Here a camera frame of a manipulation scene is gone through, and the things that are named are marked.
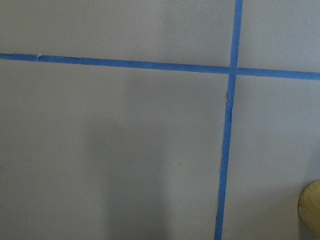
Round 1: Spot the wooden bamboo cup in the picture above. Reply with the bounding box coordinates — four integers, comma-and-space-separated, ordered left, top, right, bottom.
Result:
297, 179, 320, 239

